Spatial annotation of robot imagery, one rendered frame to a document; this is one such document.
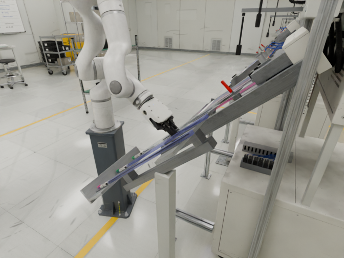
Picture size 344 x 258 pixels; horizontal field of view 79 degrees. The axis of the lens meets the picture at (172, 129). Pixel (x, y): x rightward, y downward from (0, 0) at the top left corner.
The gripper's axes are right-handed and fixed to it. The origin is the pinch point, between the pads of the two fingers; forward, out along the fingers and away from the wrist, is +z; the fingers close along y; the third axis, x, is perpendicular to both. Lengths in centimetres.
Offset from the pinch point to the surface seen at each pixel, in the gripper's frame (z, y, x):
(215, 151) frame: 35, 86, 50
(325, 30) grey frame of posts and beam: 10, 12, -53
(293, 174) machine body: 57, 37, -5
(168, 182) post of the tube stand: 11.7, -13.9, 7.0
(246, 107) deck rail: 13.1, 15.9, -20.7
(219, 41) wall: -161, 898, 176
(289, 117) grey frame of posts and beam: 24.6, 11.8, -30.2
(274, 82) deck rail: 12.6, 15.9, -33.9
